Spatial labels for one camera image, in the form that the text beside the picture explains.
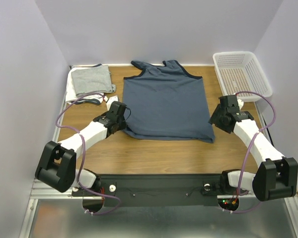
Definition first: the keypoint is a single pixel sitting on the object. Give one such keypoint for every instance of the aluminium frame rail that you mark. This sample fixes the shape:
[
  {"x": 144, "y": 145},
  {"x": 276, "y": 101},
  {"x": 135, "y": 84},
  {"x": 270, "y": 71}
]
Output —
[{"x": 42, "y": 191}]

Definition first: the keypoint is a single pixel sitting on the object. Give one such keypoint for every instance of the white plastic basket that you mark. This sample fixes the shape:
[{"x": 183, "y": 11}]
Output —
[{"x": 240, "y": 72}]

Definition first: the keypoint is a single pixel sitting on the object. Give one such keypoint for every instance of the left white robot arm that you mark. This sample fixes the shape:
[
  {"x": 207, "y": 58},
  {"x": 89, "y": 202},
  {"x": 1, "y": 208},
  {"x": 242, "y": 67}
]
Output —
[{"x": 57, "y": 165}]

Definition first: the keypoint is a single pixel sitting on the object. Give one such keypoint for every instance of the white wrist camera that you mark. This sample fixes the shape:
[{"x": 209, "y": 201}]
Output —
[
  {"x": 110, "y": 100},
  {"x": 240, "y": 103}
]

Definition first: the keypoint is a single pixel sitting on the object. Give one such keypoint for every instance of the folded white tank top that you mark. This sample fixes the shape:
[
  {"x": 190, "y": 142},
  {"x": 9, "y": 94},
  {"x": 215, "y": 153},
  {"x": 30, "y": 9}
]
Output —
[{"x": 71, "y": 94}]

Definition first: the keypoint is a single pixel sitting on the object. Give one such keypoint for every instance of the folded grey tank top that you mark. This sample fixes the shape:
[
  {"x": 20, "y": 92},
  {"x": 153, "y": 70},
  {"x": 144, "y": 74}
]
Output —
[{"x": 92, "y": 80}]

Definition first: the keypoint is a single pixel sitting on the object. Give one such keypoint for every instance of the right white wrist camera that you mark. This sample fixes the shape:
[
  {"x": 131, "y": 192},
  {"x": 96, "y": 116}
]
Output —
[{"x": 240, "y": 103}]

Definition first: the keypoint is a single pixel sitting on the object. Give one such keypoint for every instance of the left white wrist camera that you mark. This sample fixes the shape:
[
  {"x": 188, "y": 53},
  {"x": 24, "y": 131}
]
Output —
[{"x": 110, "y": 100}]

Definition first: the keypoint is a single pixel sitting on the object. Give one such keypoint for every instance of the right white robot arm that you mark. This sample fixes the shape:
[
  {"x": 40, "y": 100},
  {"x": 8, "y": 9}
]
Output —
[{"x": 276, "y": 176}]

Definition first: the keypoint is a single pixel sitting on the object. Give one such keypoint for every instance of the blue tank top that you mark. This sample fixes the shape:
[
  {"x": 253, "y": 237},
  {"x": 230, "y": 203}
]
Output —
[{"x": 167, "y": 103}]

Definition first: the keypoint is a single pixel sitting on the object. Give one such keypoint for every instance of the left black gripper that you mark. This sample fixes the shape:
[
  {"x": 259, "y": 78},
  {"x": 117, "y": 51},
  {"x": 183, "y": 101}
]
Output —
[{"x": 123, "y": 125}]

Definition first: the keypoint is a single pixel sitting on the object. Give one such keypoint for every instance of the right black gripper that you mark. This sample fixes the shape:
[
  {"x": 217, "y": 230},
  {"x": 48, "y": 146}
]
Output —
[{"x": 215, "y": 118}]

